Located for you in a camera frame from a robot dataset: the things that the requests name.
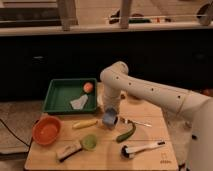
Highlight wooden handled brush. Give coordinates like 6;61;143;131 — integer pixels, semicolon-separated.
56;141;82;162

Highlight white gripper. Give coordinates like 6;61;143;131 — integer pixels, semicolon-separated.
102;87;121;112

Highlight metal spoon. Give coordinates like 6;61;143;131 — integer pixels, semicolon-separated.
120;117;152;127

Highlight white dish brush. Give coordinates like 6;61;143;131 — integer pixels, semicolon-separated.
121;141;165;158

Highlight yellow banana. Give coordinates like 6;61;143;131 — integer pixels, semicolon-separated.
72;120;97;129

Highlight green cucumber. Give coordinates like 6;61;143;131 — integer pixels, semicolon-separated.
116;123;136;143

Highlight orange ball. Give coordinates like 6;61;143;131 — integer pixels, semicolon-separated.
83;82;93;93

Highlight black cable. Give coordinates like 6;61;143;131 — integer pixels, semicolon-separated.
0;116;39;148

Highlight green plastic cup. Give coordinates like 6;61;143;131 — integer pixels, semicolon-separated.
81;134;97;150

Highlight small metal cup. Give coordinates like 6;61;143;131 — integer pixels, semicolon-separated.
107;116;118;129

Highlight white plastic cup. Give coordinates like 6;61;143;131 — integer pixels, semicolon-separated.
97;95;103;107

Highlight orange bowl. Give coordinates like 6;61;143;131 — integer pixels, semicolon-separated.
32;116;61;146

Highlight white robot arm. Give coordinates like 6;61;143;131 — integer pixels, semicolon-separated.
100;61;213;171

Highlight green plastic tray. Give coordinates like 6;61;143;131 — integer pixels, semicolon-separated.
43;78;97;115

